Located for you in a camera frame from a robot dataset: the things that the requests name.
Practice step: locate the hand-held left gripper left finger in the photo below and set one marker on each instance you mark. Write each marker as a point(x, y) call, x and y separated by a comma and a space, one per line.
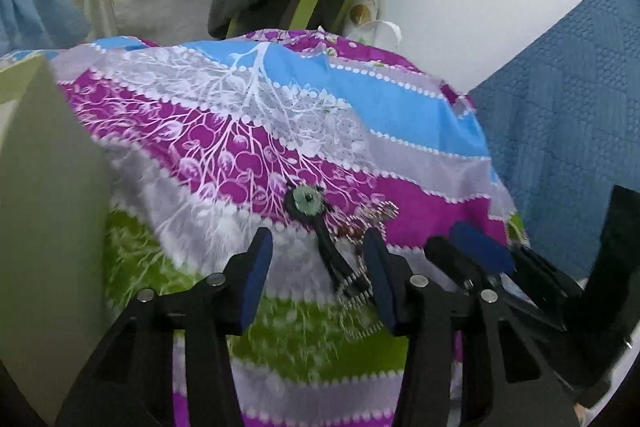
point(255, 277)

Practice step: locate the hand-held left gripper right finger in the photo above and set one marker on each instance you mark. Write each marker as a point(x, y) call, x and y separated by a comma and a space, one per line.
point(380, 277)

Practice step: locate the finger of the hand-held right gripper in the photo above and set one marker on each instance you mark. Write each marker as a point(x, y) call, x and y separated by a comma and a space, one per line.
point(480, 244)
point(442, 252)

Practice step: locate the grey-green cardboard box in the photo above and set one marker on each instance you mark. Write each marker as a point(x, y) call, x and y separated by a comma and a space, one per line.
point(50, 207)

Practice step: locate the small blue quilted chair cover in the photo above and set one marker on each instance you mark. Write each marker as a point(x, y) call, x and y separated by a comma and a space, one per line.
point(560, 117)

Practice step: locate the colourful striped printed blanket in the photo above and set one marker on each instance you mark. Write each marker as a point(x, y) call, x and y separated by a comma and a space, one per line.
point(250, 107)

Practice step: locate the light blue bed sheet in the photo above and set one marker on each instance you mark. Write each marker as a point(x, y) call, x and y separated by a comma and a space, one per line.
point(35, 12)

